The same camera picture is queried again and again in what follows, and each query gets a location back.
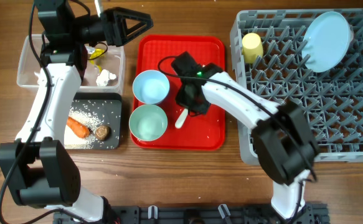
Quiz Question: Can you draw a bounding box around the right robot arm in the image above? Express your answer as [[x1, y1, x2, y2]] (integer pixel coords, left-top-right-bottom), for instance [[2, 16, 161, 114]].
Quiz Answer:
[[171, 52, 319, 222]]

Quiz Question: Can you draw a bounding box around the grey dishwasher rack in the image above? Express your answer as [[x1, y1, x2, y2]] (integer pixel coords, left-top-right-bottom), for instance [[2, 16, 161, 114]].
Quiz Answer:
[[230, 8, 363, 162]]

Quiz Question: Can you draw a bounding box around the small white tissue piece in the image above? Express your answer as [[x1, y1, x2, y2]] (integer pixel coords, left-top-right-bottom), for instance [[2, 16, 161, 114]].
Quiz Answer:
[[96, 69, 117, 86]]

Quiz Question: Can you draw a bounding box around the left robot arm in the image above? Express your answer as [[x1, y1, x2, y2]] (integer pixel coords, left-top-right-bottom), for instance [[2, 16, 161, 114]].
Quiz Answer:
[[0, 0, 153, 223]]

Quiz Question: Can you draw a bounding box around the light blue plate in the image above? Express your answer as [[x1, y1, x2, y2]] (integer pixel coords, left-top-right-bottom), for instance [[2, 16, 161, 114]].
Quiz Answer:
[[301, 11, 354, 73]]

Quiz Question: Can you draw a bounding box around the red serving tray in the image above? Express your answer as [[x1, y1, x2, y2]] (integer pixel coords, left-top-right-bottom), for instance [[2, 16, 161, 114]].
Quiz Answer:
[[131, 35, 225, 151]]

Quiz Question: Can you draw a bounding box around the yellow candy wrapper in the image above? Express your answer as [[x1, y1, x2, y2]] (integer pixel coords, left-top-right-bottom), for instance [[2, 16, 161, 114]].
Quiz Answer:
[[87, 47, 106, 72]]

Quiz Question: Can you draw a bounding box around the green bowl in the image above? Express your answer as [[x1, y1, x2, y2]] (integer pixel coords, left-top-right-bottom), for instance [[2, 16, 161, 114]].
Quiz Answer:
[[129, 105, 168, 141]]

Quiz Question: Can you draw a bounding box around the clear plastic storage bin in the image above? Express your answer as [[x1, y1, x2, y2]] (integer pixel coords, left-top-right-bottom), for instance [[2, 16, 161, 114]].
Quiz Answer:
[[17, 38, 126, 95]]

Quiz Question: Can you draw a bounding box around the black plastic tray bin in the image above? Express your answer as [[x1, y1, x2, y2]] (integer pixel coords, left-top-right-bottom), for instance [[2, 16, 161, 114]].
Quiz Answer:
[[64, 93, 122, 149]]

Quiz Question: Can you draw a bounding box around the light blue bowl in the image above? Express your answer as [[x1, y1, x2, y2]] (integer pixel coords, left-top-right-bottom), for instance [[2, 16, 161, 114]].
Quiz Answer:
[[132, 70, 170, 105]]

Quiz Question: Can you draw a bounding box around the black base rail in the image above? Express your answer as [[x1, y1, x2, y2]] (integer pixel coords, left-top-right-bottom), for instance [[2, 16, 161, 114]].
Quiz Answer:
[[52, 202, 331, 224]]

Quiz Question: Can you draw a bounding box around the orange carrot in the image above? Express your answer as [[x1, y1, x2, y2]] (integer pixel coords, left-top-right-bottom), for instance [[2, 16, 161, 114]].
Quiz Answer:
[[67, 117, 90, 139]]

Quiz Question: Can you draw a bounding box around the yellow plastic cup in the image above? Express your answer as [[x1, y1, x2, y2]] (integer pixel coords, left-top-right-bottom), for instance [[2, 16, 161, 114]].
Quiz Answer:
[[242, 33, 263, 64]]

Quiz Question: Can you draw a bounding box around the brown chestnut food scrap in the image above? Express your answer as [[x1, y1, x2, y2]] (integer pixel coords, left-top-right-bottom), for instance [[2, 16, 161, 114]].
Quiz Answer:
[[95, 125, 110, 141]]

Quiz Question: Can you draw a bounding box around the white rice pile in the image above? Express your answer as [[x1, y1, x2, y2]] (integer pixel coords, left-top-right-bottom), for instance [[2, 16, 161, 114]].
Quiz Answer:
[[63, 99, 121, 149]]

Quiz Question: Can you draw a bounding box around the white plastic spoon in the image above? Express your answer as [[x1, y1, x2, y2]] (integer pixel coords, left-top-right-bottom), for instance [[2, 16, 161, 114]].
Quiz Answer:
[[175, 108, 189, 129]]

